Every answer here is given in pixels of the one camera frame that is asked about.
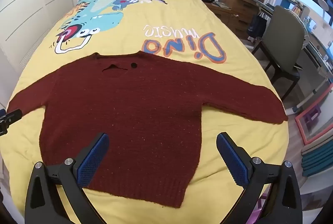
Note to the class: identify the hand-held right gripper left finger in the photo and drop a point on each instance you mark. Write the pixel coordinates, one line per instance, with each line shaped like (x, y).
(92, 161)

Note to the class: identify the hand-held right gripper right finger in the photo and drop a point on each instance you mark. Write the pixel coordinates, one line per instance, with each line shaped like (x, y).
(231, 159)

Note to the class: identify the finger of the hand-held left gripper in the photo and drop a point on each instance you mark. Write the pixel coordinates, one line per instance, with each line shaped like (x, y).
(11, 116)

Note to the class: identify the dark red knitted sweater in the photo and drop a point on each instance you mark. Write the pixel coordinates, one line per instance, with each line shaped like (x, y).
(130, 109)

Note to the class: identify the purple bed sheet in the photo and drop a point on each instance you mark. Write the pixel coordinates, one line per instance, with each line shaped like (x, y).
(262, 211)

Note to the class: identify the pink framed board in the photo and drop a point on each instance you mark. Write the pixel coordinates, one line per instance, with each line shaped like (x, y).
(299, 122)

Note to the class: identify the stack of teal mats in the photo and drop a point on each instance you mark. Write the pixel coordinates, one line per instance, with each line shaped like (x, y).
(317, 159)

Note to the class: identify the white wardrobe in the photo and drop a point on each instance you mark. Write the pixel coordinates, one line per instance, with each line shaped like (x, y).
(31, 5)

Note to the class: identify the dark hanging bag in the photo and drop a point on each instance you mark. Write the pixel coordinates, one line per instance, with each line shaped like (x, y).
(256, 26)

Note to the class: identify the grey-green chair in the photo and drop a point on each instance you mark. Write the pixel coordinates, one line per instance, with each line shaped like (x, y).
(283, 28)

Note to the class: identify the white study desk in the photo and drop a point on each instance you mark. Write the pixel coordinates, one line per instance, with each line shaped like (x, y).
(320, 49)

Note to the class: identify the wooden dresser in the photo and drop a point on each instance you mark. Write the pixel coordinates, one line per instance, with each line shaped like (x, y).
(234, 13)

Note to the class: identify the yellow printed blanket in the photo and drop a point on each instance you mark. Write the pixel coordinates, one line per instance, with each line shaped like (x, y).
(169, 5)

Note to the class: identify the white desk lamp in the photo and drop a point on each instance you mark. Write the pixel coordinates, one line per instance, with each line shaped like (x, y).
(324, 4)

